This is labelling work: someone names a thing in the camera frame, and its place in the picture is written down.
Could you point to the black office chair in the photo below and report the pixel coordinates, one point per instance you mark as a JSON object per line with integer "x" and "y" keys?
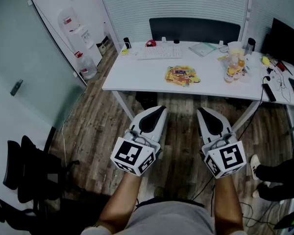
{"x": 34, "y": 170}

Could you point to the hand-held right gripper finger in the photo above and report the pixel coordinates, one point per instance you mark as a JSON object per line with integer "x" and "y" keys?
{"x": 203, "y": 128}
{"x": 223, "y": 122}

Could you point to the person's left forearm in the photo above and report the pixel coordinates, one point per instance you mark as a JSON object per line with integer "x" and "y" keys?
{"x": 120, "y": 199}

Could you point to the yellow banana toy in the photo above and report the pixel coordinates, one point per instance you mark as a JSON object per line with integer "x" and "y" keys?
{"x": 265, "y": 60}

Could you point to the person's right forearm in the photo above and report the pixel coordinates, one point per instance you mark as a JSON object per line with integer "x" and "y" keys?
{"x": 227, "y": 199}

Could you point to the frosted glass door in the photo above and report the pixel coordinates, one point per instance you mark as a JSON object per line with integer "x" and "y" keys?
{"x": 27, "y": 57}

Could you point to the grey flask black lid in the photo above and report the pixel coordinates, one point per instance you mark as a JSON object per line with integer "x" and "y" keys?
{"x": 250, "y": 46}

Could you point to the person's grey shirt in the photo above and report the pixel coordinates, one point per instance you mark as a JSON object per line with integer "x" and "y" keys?
{"x": 169, "y": 220}

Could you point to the black bag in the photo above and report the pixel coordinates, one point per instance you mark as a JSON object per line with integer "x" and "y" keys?
{"x": 147, "y": 99}

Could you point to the black monitor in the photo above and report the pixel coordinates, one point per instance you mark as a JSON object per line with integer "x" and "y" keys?
{"x": 284, "y": 43}

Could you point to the clear water jug red cap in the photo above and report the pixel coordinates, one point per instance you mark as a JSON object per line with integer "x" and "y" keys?
{"x": 87, "y": 66}

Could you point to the white window blinds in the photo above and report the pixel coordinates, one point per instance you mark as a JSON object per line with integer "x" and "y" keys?
{"x": 174, "y": 1}

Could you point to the black round desk grommet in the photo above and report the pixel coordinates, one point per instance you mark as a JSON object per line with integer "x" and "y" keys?
{"x": 176, "y": 41}

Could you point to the yellow snack packet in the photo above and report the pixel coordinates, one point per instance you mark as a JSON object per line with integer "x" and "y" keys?
{"x": 223, "y": 57}

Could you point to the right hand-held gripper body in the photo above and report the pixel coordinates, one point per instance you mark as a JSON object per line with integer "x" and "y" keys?
{"x": 229, "y": 159}

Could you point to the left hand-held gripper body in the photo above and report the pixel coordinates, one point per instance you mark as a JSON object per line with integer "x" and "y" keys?
{"x": 134, "y": 155}

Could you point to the white keyboard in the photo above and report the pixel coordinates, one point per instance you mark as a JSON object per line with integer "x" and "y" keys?
{"x": 160, "y": 52}

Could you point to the clear water jug on dispenser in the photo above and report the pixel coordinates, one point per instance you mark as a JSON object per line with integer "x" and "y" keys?
{"x": 68, "y": 18}

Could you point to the clear document pouch green edge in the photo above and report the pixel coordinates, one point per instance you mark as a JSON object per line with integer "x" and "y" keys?
{"x": 202, "y": 49}

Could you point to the small yellow toy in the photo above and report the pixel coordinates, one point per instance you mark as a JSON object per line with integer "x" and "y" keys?
{"x": 124, "y": 52}

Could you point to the small red object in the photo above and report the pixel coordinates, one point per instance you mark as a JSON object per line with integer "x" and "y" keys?
{"x": 280, "y": 66}

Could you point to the clear plastic packet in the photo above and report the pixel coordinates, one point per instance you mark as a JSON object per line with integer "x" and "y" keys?
{"x": 224, "y": 49}

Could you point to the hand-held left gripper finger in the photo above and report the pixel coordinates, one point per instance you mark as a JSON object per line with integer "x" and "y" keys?
{"x": 161, "y": 128}
{"x": 137, "y": 120}

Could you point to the yellow printed cloth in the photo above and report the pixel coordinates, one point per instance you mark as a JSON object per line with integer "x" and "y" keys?
{"x": 182, "y": 76}

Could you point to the black cylinder speaker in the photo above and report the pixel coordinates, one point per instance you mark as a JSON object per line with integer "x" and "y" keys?
{"x": 127, "y": 42}

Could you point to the person's black shorts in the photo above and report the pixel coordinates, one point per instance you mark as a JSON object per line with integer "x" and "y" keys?
{"x": 147, "y": 203}

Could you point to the small waste bin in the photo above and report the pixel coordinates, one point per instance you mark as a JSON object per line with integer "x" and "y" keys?
{"x": 101, "y": 48}

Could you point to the orange drink bottle white label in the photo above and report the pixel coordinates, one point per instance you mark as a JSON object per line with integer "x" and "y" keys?
{"x": 230, "y": 71}

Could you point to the white water dispenser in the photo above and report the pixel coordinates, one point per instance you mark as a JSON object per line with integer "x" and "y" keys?
{"x": 89, "y": 45}

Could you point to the red computer mouse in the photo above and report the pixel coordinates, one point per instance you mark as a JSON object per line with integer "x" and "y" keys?
{"x": 151, "y": 43}

